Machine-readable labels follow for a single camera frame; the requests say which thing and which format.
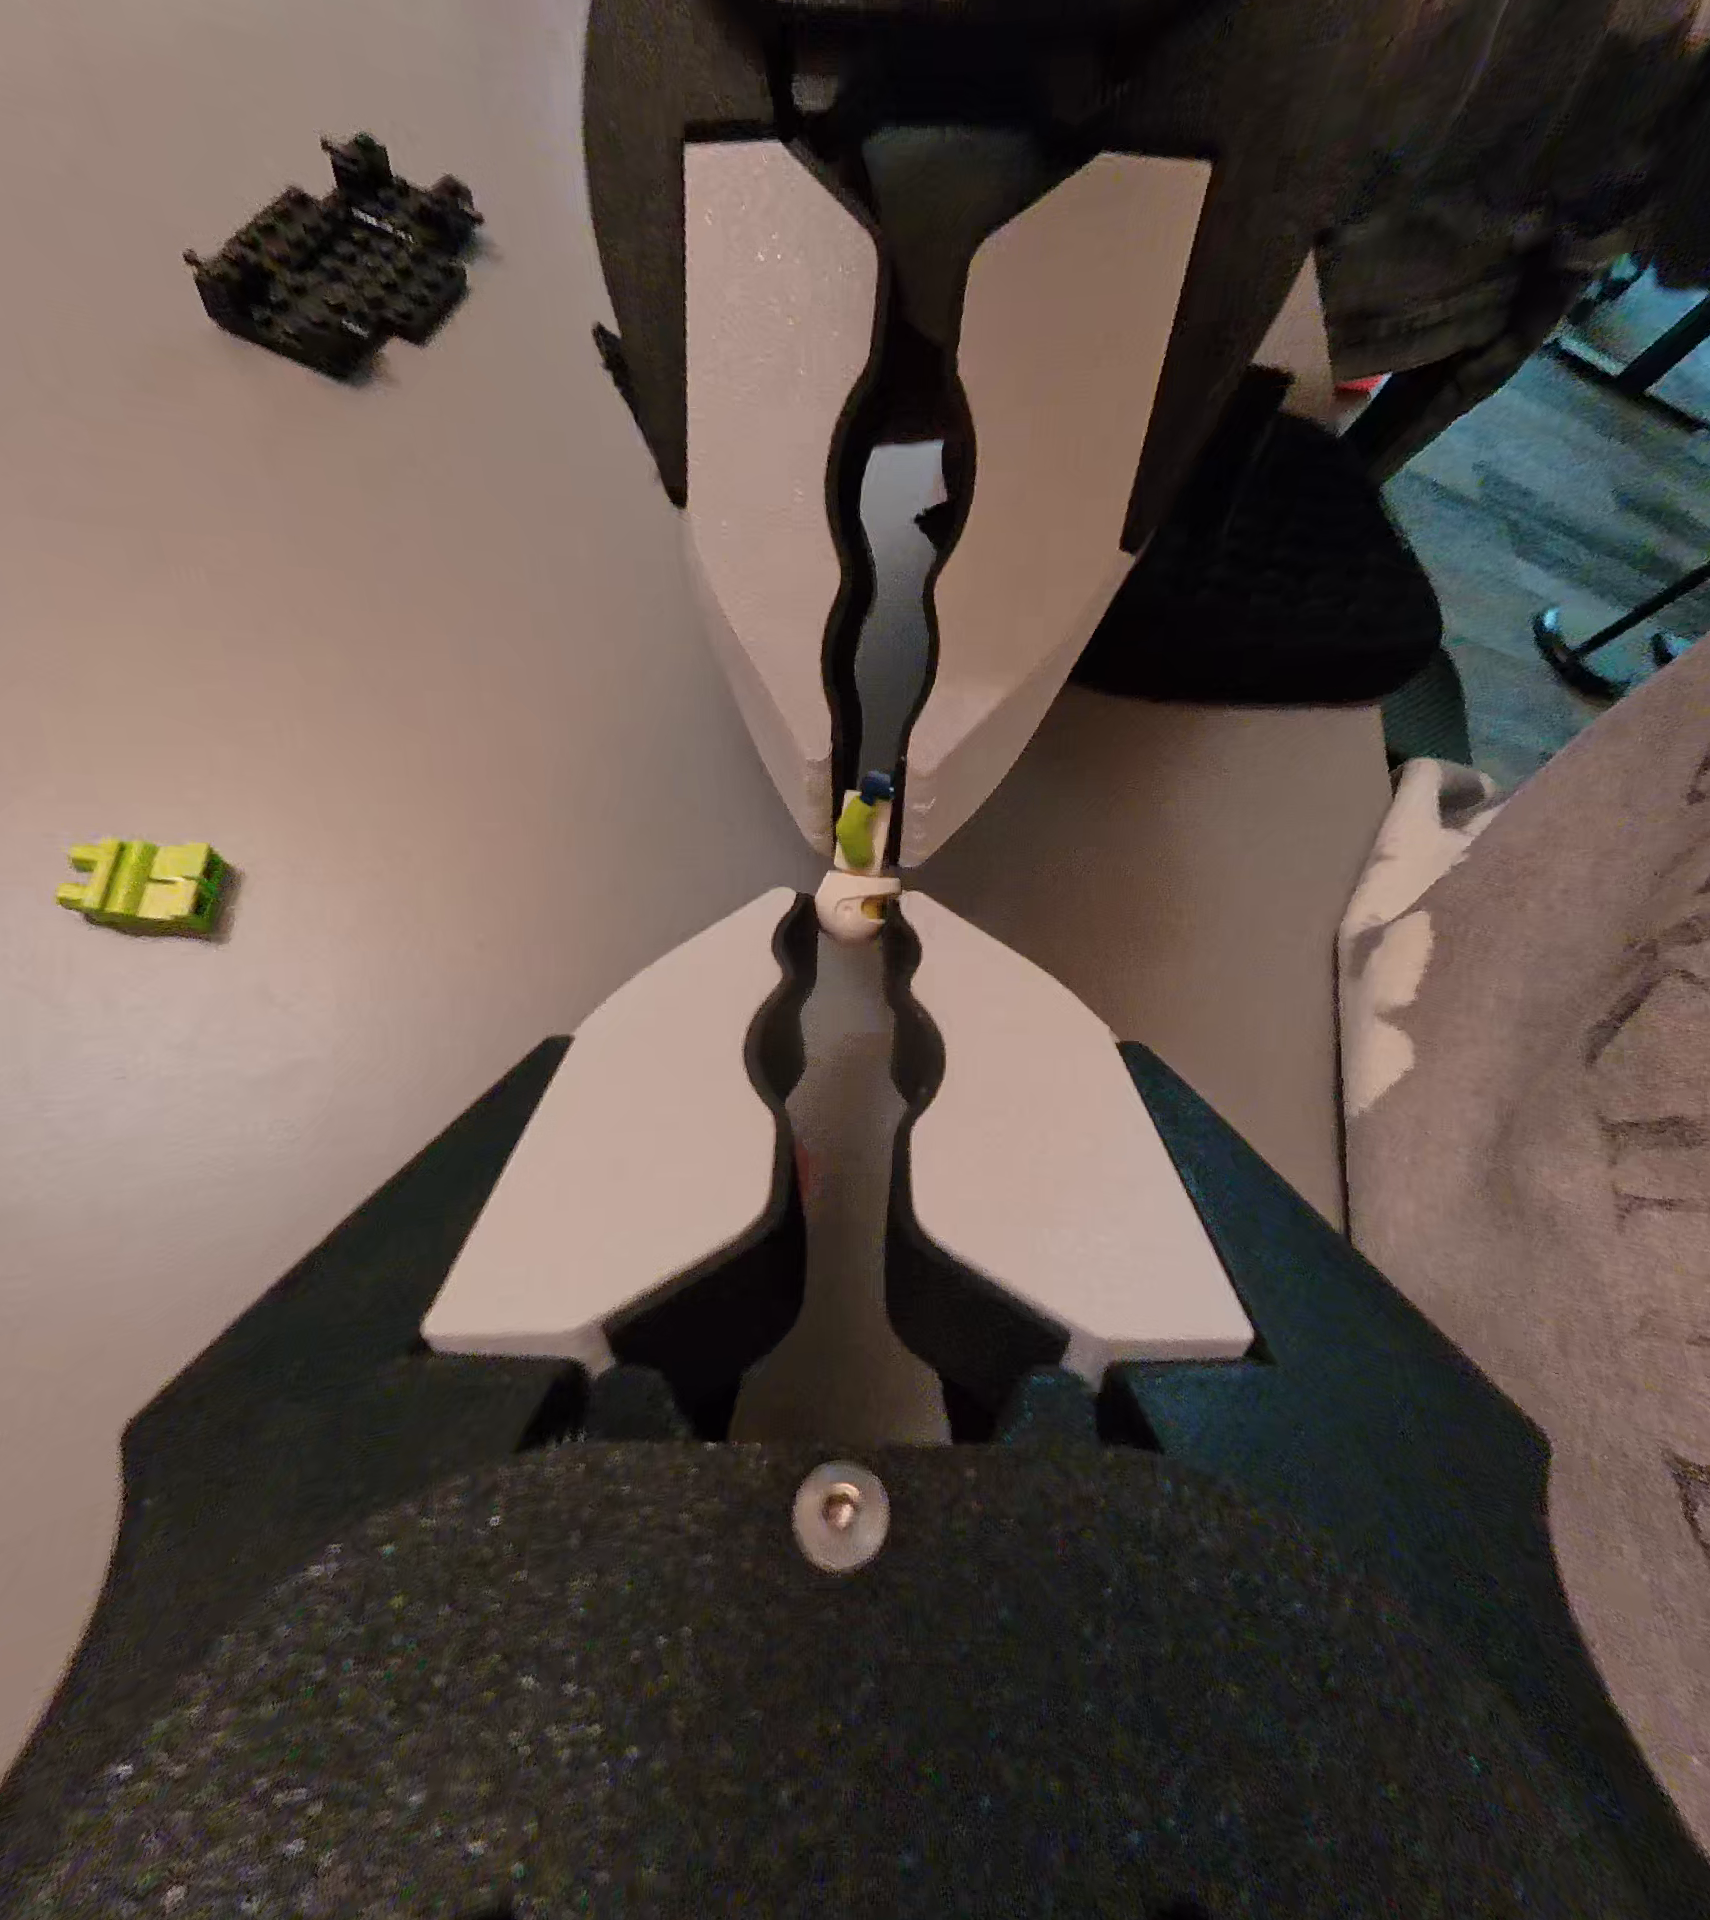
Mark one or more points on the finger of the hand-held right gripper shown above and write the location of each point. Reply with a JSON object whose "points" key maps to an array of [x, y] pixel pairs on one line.
{"points": [[766, 391], [1080, 421]]}

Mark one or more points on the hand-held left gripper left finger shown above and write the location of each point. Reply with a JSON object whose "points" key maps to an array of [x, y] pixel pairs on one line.
{"points": [[616, 1187]]}

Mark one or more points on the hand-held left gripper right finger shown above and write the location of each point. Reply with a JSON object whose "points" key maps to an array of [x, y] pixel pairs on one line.
{"points": [[1072, 1187]]}

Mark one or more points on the small white round lego piece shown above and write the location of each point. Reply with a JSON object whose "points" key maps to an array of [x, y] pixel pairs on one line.
{"points": [[856, 904]]}

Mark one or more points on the green white lego minifigure torso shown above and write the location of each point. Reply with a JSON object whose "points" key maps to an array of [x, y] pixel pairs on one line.
{"points": [[865, 817]]}

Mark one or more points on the lime green lego legs piece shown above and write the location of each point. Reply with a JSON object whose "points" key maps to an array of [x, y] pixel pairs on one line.
{"points": [[144, 883]]}

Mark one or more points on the black lego chassis piece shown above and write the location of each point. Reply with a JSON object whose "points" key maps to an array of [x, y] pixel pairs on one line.
{"points": [[331, 264]]}

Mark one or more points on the black textured oval pad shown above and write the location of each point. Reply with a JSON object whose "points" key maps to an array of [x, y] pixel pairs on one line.
{"points": [[1276, 571]]}

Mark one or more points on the light mottled cloth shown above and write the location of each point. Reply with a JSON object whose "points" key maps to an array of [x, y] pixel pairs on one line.
{"points": [[1607, 1201]]}

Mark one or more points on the black desk leg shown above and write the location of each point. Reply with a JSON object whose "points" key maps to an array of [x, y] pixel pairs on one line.
{"points": [[1667, 587]]}

